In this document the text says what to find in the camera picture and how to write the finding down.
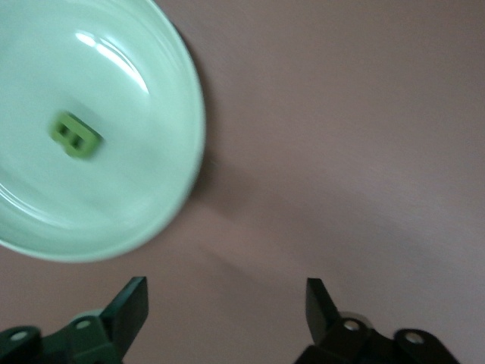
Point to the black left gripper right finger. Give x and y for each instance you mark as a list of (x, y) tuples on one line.
[(322, 318)]

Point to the green plate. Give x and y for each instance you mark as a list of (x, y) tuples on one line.
[(113, 197)]

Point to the green foam letter B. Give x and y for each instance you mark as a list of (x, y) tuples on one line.
[(89, 146)]

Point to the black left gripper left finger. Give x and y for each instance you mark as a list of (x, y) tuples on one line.
[(125, 314)]

